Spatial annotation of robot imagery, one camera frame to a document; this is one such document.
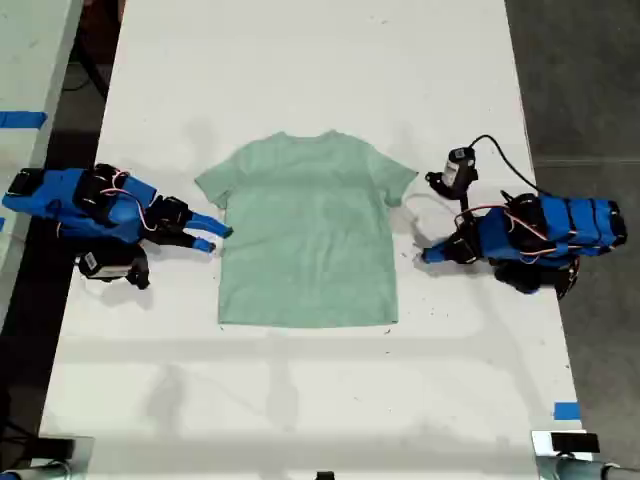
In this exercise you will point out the pale green T-shirt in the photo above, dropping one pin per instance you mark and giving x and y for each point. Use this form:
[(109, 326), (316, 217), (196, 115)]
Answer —
[(310, 235)]

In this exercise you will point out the pale side table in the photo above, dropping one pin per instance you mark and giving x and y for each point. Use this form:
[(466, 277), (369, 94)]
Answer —
[(30, 60)]

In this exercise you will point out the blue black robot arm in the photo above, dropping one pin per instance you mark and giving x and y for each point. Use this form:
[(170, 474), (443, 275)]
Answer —
[(565, 225), (55, 200)]

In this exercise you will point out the square blue tape piece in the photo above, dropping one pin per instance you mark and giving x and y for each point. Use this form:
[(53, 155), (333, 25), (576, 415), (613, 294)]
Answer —
[(567, 411)]

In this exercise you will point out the long blue tape strip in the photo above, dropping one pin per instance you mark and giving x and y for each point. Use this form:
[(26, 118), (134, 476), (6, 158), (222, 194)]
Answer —
[(22, 120)]

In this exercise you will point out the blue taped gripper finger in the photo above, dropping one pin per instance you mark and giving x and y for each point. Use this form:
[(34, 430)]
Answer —
[(200, 245), (442, 247), (210, 225), (442, 257)]

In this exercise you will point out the black camera stalk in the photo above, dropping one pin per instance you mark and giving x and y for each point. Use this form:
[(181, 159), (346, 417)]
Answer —
[(141, 270), (437, 181)]

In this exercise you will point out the grey metal pipe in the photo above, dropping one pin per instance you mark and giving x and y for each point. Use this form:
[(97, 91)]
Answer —
[(35, 472), (585, 471)]

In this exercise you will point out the black camera box with label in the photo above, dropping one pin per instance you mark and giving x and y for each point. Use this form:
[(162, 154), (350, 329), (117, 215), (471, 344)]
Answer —
[(102, 264), (457, 167)]

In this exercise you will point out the small black box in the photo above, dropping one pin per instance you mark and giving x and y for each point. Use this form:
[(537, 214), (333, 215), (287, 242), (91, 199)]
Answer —
[(575, 442), (55, 446)]

